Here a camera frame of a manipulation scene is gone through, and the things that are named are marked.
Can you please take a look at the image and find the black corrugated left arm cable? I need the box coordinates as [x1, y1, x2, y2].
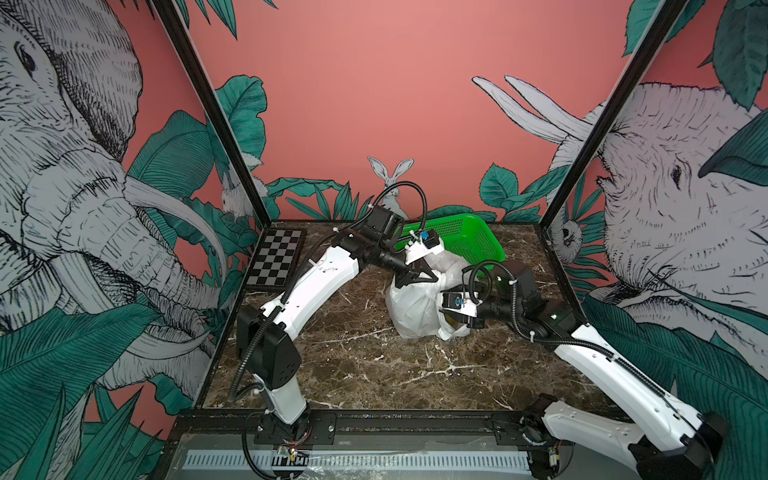
[226, 179, 430, 403]

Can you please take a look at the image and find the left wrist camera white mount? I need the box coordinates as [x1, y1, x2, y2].
[405, 229, 445, 265]

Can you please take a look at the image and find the white slotted cable duct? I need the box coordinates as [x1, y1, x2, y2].
[181, 449, 533, 474]

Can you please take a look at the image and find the black white checkerboard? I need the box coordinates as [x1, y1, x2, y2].
[245, 228, 306, 293]

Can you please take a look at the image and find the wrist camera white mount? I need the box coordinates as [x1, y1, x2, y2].
[405, 229, 445, 265]
[439, 290, 478, 323]

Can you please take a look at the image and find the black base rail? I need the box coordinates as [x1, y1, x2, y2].
[169, 409, 560, 449]

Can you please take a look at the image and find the white plastic bag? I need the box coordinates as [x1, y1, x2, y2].
[385, 250, 471, 341]

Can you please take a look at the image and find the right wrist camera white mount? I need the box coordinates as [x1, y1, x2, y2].
[439, 290, 478, 323]

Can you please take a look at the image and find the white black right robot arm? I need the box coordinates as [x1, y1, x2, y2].
[437, 260, 730, 479]

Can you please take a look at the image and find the left black frame post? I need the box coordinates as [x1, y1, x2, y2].
[151, 0, 272, 227]

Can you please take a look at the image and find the green plastic basket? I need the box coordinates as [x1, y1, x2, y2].
[426, 213, 506, 264]

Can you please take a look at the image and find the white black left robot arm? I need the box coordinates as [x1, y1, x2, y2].
[228, 206, 445, 427]

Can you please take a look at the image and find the right black frame post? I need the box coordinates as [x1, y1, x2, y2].
[538, 0, 687, 229]

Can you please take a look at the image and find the black frame post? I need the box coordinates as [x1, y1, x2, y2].
[538, 0, 687, 229]
[151, 0, 272, 227]

